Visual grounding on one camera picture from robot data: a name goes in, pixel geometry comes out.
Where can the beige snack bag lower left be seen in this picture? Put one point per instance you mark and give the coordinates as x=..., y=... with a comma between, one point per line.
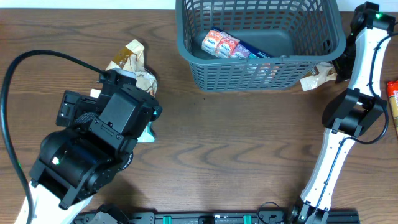
x=95, y=93

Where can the red orange pasta packet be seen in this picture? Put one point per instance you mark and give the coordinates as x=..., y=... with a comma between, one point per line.
x=391, y=90

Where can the beige snack bag right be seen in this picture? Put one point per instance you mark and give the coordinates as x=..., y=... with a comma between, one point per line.
x=318, y=75

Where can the beige snack bag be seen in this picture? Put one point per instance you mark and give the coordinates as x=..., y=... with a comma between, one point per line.
x=318, y=75
x=95, y=93
x=131, y=58

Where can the dark grey plastic basket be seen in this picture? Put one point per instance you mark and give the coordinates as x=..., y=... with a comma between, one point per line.
x=292, y=36

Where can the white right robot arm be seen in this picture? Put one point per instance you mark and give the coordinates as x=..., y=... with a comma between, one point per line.
x=352, y=112

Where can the black rail base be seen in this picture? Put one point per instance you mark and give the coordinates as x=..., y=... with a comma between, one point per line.
x=112, y=214

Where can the beige snack bag upper left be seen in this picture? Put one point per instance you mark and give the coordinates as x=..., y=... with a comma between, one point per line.
x=131, y=58

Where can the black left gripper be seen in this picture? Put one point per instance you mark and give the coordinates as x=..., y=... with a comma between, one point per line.
x=81, y=109

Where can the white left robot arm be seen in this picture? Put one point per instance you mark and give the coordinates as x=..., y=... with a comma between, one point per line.
x=97, y=141

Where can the teal packet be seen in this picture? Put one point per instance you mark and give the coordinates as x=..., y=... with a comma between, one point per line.
x=147, y=135

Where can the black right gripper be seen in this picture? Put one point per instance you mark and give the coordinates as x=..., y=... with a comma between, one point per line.
x=342, y=70

